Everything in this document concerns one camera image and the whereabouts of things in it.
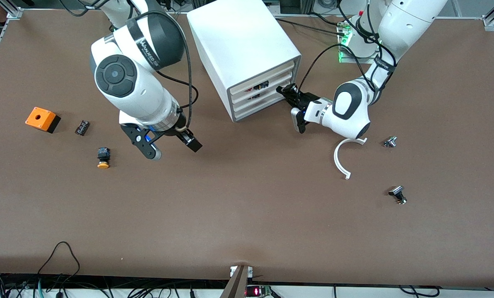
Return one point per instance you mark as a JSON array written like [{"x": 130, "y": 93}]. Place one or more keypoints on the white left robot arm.
[{"x": 412, "y": 25}]

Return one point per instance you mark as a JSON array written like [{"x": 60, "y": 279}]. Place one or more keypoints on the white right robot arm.
[{"x": 118, "y": 74}]

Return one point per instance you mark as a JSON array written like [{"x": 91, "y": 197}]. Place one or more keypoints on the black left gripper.
[{"x": 304, "y": 99}]

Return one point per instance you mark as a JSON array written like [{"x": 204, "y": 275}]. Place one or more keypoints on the white mount bracket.
[{"x": 232, "y": 271}]

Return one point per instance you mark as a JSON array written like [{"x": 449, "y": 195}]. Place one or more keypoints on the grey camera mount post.
[{"x": 236, "y": 285}]

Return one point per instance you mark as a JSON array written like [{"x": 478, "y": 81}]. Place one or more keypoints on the white plastic tray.
[{"x": 271, "y": 85}]

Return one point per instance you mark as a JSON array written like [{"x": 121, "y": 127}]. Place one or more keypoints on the orange button enclosure box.
[{"x": 39, "y": 118}]

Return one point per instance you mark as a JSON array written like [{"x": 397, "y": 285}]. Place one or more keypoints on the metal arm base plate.
[{"x": 356, "y": 60}]

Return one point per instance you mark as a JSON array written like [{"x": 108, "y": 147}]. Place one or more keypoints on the black capped switch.
[{"x": 396, "y": 191}]

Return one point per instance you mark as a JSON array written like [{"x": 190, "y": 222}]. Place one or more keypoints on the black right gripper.
[{"x": 181, "y": 129}]

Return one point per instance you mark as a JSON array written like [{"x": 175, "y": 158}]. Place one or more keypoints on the dark electrical part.
[{"x": 255, "y": 97}]

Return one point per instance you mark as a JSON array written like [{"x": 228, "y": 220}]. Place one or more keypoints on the red LED device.
[{"x": 257, "y": 291}]

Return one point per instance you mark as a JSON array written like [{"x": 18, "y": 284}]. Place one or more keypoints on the black terminal block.
[{"x": 82, "y": 127}]

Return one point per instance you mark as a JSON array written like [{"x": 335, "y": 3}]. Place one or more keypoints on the yellow push button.
[{"x": 103, "y": 155}]

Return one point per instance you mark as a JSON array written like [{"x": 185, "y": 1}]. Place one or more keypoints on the white curved plastic bracket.
[{"x": 336, "y": 159}]

